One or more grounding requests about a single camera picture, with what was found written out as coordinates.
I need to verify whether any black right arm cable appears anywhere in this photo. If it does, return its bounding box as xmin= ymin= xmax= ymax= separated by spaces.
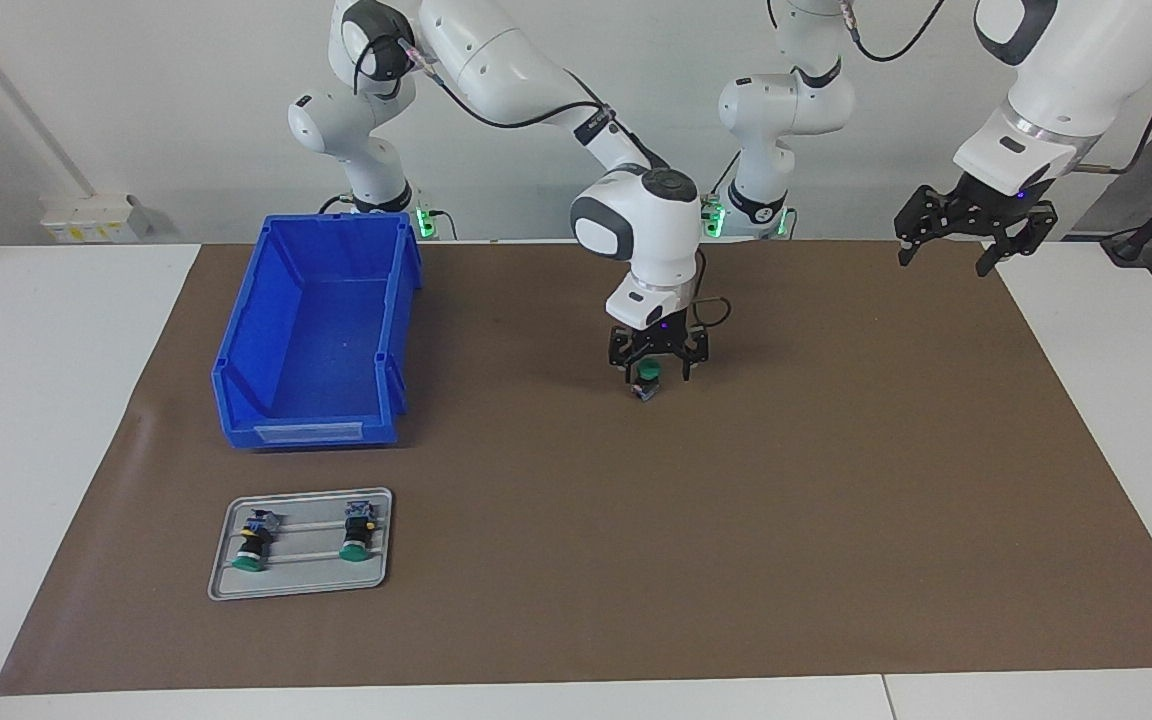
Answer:
xmin=351 ymin=35 xmax=733 ymax=346

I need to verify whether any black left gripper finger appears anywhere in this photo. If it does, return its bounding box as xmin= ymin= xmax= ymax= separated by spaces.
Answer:
xmin=976 ymin=203 xmax=1059 ymax=278
xmin=894 ymin=185 xmax=967 ymax=268

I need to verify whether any brown table mat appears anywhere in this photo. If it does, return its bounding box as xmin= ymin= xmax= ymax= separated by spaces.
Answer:
xmin=0 ymin=238 xmax=1152 ymax=697

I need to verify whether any white power socket box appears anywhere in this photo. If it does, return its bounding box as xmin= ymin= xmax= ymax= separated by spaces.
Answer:
xmin=40 ymin=193 xmax=152 ymax=244

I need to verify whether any blue plastic storage bin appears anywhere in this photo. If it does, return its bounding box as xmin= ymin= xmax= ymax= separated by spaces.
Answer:
xmin=211 ymin=212 xmax=425 ymax=451

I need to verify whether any grey metal tray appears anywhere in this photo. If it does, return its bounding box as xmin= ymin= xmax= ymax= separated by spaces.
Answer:
xmin=207 ymin=487 xmax=395 ymax=602

